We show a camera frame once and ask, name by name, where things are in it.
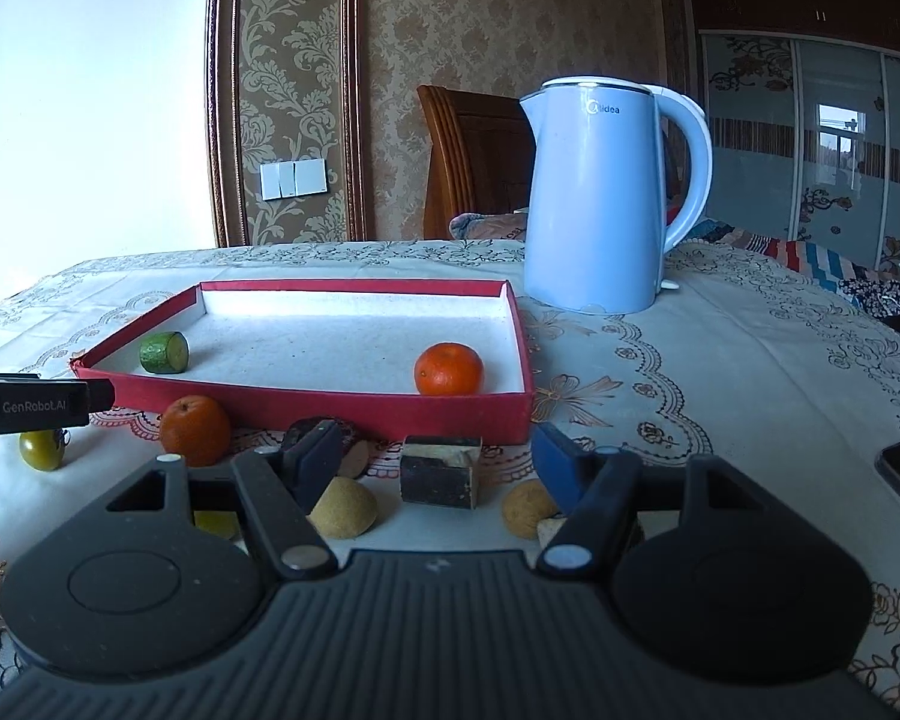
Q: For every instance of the tan round fruit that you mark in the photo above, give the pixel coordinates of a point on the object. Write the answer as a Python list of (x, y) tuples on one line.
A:
[(526, 510)]

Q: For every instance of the gilded wall moulding frame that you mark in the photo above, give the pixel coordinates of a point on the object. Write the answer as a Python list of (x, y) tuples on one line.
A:
[(225, 90)]

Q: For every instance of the light blue electric kettle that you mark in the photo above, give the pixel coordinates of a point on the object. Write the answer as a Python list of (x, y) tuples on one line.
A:
[(600, 202)]

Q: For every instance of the sliding glass door wardrobe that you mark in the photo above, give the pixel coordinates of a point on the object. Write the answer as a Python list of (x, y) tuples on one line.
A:
[(795, 127)]

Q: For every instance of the green tomato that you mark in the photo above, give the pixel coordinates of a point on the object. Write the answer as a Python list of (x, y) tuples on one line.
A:
[(41, 450)]

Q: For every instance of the white wall switch panel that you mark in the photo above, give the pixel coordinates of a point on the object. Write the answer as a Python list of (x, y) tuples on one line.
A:
[(294, 178)]

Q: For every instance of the small orange mandarin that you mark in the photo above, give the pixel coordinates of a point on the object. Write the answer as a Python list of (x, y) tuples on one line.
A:
[(448, 379)]

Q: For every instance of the large orange mandarin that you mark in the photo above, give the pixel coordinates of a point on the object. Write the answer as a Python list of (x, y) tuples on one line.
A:
[(195, 431)]

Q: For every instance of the colourful patterned bedding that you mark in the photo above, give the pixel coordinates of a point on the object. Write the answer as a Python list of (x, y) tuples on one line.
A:
[(795, 251)]

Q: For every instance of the pink folded blanket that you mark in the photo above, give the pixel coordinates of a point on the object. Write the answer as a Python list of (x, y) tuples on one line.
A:
[(487, 225)]

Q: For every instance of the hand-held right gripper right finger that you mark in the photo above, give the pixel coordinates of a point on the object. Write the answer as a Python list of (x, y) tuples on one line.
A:
[(559, 465)]

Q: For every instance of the tan halved fruit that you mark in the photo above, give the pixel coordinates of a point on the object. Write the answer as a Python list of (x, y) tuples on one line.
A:
[(345, 511)]

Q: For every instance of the green cucumber piece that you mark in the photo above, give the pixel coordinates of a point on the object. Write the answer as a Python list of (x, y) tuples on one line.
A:
[(163, 352)]

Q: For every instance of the round dark eggplant piece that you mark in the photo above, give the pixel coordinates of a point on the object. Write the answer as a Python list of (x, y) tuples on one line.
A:
[(354, 459)]

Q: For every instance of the yellow-green fruit piece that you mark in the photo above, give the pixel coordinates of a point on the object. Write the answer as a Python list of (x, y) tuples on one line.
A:
[(217, 523)]

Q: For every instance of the red shallow cardboard tray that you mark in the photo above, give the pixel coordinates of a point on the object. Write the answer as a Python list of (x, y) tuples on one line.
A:
[(345, 409)]

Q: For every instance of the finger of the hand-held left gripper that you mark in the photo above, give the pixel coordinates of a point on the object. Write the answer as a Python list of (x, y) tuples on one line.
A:
[(101, 392)]

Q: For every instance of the brown wooden headboard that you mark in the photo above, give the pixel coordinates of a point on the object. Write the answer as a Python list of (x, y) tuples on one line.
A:
[(480, 157)]

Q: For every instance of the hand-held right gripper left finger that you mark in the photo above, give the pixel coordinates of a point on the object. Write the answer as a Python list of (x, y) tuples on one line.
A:
[(319, 461)]

